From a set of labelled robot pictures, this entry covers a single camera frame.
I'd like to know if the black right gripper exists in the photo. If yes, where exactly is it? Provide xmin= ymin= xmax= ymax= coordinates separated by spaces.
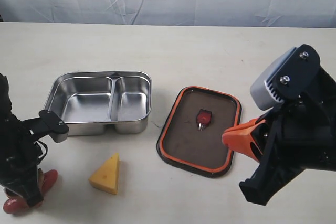
xmin=222 ymin=68 xmax=335 ymax=206

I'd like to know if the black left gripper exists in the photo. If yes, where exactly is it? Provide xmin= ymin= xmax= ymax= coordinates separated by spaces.
xmin=1 ymin=127 xmax=45 ymax=207

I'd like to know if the red toy sausage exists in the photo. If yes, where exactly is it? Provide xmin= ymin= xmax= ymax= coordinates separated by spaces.
xmin=3 ymin=169 xmax=58 ymax=215

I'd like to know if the dark transparent lunch box lid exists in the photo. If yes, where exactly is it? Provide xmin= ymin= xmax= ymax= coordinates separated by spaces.
xmin=156 ymin=86 xmax=242 ymax=178

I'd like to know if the yellow toy cheese wedge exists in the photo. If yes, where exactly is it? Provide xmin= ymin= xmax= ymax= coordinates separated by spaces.
xmin=89 ymin=153 xmax=120 ymax=195

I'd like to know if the stainless steel lunch box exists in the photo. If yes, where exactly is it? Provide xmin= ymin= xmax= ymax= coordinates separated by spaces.
xmin=44 ymin=71 xmax=152 ymax=136

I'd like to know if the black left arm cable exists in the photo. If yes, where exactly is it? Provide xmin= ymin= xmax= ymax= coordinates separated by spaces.
xmin=34 ymin=140 xmax=49 ymax=162

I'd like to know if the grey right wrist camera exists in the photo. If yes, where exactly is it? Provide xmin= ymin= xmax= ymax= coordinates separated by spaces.
xmin=250 ymin=44 xmax=320 ymax=111

